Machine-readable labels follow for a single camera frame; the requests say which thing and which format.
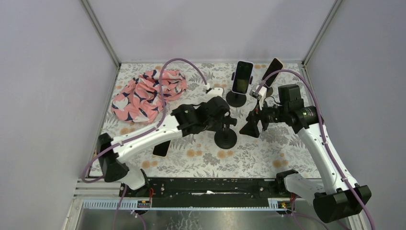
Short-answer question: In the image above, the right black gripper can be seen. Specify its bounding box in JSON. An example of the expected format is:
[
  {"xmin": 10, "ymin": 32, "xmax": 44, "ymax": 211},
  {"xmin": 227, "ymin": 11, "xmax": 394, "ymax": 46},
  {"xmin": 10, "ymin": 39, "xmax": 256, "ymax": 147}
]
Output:
[{"xmin": 239, "ymin": 98, "xmax": 288, "ymax": 138}]

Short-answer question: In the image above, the black phone stand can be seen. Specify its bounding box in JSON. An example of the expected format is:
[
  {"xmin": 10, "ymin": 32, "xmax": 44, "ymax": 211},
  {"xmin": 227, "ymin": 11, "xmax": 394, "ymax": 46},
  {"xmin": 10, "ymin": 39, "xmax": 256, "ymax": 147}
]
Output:
[
  {"xmin": 214, "ymin": 118, "xmax": 237, "ymax": 150},
  {"xmin": 226, "ymin": 72, "xmax": 248, "ymax": 108}
]

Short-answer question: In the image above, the wooden base phone stand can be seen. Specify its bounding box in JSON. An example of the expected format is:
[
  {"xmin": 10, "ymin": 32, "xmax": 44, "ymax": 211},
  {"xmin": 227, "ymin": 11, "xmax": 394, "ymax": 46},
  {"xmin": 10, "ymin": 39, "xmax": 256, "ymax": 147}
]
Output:
[{"xmin": 265, "ymin": 87, "xmax": 273, "ymax": 98}]

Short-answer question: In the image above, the phone with purple case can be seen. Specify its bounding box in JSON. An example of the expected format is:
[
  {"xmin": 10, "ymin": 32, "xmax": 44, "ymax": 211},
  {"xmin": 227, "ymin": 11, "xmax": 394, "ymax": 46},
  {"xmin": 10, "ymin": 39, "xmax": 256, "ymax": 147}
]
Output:
[{"xmin": 231, "ymin": 61, "xmax": 254, "ymax": 94}]

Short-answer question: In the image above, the phone with beige case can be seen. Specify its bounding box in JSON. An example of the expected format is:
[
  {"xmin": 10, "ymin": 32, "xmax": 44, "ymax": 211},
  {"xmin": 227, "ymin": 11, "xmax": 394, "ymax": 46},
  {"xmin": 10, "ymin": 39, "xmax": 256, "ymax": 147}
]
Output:
[{"xmin": 261, "ymin": 57, "xmax": 284, "ymax": 89}]

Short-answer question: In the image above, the phone with cream case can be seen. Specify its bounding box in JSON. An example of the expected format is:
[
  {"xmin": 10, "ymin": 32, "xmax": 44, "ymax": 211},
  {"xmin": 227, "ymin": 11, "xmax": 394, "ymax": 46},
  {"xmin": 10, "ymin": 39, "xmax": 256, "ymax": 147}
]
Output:
[{"xmin": 152, "ymin": 140, "xmax": 171, "ymax": 158}]

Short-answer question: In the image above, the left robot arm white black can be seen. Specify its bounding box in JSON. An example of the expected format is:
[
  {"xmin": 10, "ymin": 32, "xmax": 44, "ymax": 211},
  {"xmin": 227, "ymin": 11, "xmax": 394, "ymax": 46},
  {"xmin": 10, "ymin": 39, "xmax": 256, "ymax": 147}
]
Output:
[{"xmin": 96, "ymin": 96, "xmax": 237, "ymax": 197}]

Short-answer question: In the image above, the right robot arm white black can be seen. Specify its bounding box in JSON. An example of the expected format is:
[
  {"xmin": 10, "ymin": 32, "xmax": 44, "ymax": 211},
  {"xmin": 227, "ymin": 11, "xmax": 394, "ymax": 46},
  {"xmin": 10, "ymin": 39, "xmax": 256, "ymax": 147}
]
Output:
[{"xmin": 240, "ymin": 84, "xmax": 372, "ymax": 223}]

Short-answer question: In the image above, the floral patterned table mat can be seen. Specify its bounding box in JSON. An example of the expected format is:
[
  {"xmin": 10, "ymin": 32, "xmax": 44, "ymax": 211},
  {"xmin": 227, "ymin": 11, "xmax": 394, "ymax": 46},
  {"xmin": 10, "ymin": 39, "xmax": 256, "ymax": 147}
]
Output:
[{"xmin": 101, "ymin": 62, "xmax": 320, "ymax": 178}]

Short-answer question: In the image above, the pink floral crumpled cloth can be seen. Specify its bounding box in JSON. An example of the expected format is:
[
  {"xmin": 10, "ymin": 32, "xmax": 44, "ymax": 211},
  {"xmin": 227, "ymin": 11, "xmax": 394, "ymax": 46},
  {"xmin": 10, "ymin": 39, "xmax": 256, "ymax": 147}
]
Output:
[{"xmin": 111, "ymin": 69, "xmax": 187, "ymax": 124}]

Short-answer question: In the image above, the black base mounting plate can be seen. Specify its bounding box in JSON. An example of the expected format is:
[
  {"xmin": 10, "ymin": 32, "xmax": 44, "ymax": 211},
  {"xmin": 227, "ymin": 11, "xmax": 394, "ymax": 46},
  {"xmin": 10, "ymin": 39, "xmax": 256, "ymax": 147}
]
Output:
[{"xmin": 119, "ymin": 177, "xmax": 292, "ymax": 208}]

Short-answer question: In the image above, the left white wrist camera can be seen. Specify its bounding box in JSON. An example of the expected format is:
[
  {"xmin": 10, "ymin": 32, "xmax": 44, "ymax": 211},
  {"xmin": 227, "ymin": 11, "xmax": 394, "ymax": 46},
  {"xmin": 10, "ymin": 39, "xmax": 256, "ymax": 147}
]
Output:
[{"xmin": 205, "ymin": 83, "xmax": 224, "ymax": 100}]

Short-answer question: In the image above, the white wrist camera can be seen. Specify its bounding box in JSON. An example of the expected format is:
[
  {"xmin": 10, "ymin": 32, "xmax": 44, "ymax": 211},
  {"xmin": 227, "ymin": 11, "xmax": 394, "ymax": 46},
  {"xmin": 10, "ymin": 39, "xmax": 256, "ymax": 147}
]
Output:
[
  {"xmin": 249, "ymin": 85, "xmax": 268, "ymax": 110},
  {"xmin": 205, "ymin": 83, "xmax": 224, "ymax": 100}
]

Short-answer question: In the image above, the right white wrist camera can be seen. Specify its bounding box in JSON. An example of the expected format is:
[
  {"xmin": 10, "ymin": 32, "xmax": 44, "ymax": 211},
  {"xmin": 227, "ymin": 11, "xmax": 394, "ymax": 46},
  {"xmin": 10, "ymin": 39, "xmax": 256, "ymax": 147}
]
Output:
[{"xmin": 249, "ymin": 85, "xmax": 268, "ymax": 110}]

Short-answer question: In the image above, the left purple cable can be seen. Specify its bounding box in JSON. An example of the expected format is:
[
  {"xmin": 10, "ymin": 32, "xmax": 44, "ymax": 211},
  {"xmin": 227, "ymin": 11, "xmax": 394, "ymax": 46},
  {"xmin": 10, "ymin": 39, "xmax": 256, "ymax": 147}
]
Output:
[{"xmin": 80, "ymin": 58, "xmax": 210, "ymax": 230}]

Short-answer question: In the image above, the purple cable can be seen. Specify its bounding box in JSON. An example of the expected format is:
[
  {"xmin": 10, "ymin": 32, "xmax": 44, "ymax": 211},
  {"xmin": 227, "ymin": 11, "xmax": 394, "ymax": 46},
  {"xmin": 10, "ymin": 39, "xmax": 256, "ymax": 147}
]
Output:
[
  {"xmin": 80, "ymin": 58, "xmax": 210, "ymax": 230},
  {"xmin": 255, "ymin": 69, "xmax": 376, "ymax": 230}
]

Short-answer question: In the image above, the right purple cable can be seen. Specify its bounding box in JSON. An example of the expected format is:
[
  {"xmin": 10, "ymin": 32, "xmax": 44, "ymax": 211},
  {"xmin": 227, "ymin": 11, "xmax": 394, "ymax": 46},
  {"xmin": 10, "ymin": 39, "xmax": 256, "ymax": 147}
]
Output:
[{"xmin": 255, "ymin": 69, "xmax": 376, "ymax": 230}]

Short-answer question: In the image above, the aluminium frame rail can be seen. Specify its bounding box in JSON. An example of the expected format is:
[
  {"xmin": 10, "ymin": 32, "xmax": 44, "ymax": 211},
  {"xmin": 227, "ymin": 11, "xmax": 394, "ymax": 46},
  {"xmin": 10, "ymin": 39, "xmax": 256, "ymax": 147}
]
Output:
[{"xmin": 74, "ymin": 177, "xmax": 291, "ymax": 211}]

